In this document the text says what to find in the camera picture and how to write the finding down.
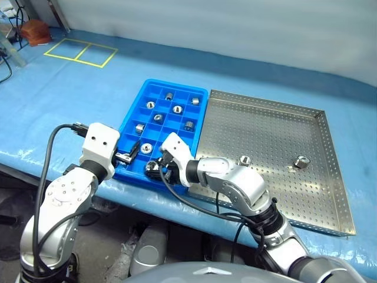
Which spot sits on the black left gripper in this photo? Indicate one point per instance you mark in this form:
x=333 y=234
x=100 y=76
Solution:
x=122 y=157

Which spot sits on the blue compartment tray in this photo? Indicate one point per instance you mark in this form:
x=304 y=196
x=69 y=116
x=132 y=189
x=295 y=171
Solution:
x=173 y=122

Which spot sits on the grey robot torso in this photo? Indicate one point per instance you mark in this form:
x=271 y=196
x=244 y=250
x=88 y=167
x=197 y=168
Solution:
x=206 y=274

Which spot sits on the metal nut right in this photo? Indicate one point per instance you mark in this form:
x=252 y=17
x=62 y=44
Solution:
x=301 y=161

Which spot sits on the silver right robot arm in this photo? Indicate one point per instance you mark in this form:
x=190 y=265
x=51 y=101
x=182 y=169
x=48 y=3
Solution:
x=241 y=182

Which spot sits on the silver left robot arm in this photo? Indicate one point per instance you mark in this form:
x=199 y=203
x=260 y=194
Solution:
x=64 y=194

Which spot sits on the grey rounded shape under table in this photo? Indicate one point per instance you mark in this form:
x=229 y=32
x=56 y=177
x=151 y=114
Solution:
x=148 y=250

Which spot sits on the perforated stainless steel tray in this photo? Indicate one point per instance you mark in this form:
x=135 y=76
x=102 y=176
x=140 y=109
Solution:
x=265 y=132

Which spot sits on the metal nut centre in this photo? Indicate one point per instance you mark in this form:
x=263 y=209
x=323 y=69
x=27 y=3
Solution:
x=244 y=160

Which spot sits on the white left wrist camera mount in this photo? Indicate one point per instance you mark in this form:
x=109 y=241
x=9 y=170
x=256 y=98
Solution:
x=100 y=144

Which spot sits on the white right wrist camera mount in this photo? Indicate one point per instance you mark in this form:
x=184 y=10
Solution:
x=176 y=150

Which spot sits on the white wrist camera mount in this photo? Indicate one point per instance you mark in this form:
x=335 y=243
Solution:
x=100 y=144
x=176 y=150

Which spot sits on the metal nut in tray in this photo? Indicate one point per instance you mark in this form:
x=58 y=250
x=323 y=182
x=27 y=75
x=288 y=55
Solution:
x=168 y=96
x=150 y=104
x=194 y=101
x=158 y=117
x=177 y=109
x=139 y=128

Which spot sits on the grey metal pole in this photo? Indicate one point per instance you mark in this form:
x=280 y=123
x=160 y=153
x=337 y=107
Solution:
x=60 y=14

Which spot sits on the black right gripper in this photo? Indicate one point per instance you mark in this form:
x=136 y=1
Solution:
x=169 y=169

